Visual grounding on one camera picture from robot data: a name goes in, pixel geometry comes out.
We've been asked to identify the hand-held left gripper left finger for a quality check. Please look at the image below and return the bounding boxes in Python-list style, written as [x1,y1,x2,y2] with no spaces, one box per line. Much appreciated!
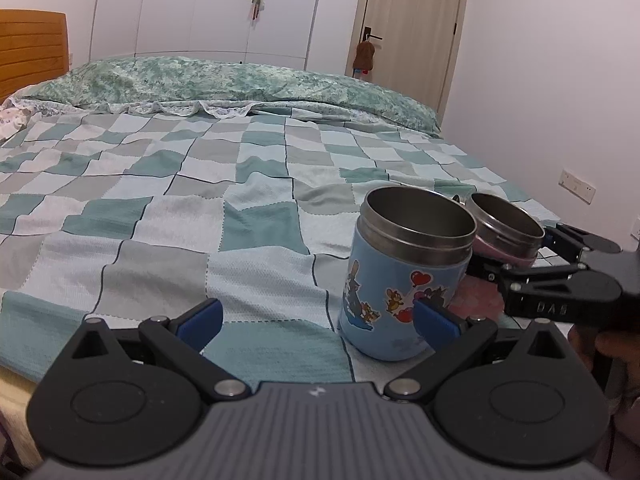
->
[72,298,252,404]

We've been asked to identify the blue cartoon steel cup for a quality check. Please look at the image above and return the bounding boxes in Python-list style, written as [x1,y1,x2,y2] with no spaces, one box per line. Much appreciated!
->
[339,186,478,362]

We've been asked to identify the person's right hand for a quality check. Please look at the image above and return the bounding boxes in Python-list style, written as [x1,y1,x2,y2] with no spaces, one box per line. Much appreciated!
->
[572,329,640,403]

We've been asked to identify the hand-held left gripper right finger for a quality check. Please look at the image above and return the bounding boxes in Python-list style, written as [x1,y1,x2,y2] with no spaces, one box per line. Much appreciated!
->
[382,297,571,404]

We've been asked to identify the checkered teal blanket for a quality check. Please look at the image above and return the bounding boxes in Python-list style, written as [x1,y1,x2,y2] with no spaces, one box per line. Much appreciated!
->
[0,109,562,386]

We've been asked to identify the wooden headboard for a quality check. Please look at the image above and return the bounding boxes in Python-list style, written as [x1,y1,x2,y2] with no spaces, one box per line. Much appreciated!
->
[0,9,69,104]

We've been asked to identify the pink steel cup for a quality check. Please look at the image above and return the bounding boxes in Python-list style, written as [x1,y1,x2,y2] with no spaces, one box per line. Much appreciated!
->
[451,192,547,318]

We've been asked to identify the green floral duvet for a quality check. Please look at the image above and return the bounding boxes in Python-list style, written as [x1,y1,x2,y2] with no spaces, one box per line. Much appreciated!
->
[20,55,444,137]

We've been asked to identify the white wardrobe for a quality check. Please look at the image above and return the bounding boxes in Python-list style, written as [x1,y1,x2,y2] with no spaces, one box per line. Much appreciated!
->
[89,0,366,73]

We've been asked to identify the brown hanging bag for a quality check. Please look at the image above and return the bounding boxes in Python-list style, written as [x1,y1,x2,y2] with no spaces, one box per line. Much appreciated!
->
[351,40,377,81]

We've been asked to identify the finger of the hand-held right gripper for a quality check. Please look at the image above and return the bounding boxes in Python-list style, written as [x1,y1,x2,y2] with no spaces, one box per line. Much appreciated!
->
[542,223,623,267]
[467,255,587,319]

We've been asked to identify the beige door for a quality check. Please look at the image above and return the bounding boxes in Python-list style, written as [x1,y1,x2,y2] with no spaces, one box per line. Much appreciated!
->
[345,0,472,117]

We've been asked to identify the white wall outlet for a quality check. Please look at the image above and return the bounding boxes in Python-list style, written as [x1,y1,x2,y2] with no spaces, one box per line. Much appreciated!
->
[559,168,597,205]

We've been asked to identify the floral bed sheet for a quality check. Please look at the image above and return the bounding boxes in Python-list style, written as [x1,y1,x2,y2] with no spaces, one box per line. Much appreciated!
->
[0,97,37,142]

